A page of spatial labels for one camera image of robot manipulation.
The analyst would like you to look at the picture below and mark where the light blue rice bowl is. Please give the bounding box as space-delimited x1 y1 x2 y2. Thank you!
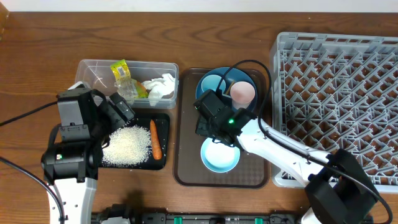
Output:
200 138 241 173

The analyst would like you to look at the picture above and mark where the yellow green snack wrapper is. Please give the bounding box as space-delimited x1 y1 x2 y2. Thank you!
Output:
110 60 149 100

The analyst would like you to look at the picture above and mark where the wooden chopstick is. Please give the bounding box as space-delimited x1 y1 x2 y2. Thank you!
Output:
224 81 235 95

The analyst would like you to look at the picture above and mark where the orange carrot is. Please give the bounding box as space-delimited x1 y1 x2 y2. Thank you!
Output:
150 120 163 160

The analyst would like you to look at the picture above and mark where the white napkin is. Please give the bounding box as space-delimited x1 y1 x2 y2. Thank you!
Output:
142 73 175 106

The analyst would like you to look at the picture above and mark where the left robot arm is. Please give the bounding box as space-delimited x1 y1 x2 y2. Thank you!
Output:
41 81 135 223

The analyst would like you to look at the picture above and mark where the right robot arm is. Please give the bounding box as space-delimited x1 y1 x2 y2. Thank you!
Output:
193 90 380 223

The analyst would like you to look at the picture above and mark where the grey dishwasher rack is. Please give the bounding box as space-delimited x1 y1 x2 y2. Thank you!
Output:
271 32 397 194

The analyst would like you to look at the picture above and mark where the white rice pile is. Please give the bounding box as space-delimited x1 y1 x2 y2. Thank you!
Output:
103 125 151 167

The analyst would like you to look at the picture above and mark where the pink cup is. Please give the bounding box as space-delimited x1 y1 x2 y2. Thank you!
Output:
230 82 256 109

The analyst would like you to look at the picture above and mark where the light blue cup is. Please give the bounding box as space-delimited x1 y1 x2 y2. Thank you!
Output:
200 75 221 92

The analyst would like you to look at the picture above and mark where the black plastic tray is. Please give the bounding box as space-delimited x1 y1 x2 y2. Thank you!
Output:
101 113 170 170

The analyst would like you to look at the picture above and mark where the dark blue plate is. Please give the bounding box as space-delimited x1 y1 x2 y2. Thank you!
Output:
195 67 257 112

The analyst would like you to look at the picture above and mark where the clear plastic bin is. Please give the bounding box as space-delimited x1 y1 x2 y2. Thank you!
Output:
75 59 178 109

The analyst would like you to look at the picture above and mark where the brown serving tray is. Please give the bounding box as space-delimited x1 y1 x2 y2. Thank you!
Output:
174 68 270 189

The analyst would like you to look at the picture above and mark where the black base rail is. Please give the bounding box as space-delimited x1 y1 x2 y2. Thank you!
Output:
91 204 297 224

